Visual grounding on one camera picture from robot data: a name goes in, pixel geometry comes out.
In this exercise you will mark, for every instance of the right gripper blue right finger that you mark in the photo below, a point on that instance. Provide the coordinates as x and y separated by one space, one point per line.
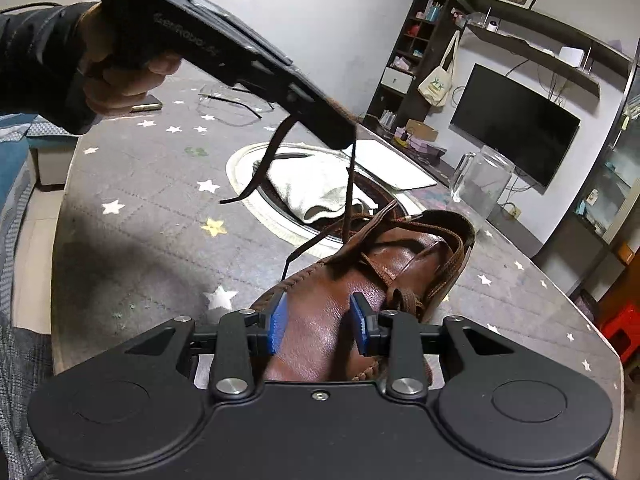
367 332

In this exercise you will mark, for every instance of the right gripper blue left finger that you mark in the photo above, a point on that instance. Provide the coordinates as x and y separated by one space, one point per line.
272 325

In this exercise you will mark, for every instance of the brown leather shoe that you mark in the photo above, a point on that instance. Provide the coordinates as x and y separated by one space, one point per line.
404 264

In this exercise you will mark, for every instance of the brown shoelace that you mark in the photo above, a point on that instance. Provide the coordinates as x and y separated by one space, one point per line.
248 167

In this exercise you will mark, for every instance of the dark sleeved left forearm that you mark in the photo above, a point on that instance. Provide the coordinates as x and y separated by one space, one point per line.
40 55

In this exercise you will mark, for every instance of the person's left hand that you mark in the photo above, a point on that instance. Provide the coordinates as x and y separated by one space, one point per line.
114 90

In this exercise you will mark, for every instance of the gold smartphone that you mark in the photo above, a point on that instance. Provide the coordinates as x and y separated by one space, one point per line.
149 105

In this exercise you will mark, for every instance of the white grey cloth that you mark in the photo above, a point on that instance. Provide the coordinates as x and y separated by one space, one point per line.
313 187

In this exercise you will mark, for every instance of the eyeglasses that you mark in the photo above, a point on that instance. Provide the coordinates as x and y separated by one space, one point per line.
233 101

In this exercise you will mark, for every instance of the white paper sheet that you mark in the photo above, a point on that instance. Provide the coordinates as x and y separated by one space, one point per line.
390 167

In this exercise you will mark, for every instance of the clear glass jar mug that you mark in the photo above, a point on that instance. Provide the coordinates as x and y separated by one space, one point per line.
478 182

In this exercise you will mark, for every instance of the canvas tote bag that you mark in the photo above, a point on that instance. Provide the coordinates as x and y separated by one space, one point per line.
437 84

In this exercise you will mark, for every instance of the black flat television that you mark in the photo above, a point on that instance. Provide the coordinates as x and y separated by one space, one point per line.
523 126

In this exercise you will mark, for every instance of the glass door display cabinet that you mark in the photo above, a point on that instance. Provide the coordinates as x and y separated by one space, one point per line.
611 191

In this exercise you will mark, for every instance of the red plastic stool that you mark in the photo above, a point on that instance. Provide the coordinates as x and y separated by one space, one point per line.
622 331

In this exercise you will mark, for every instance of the dark cubby bookshelf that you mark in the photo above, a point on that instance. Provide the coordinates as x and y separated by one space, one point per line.
423 39

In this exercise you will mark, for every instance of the white router box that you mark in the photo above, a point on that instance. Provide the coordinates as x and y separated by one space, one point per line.
572 56

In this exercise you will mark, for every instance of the dark wall shelf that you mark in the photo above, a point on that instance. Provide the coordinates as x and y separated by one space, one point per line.
539 38

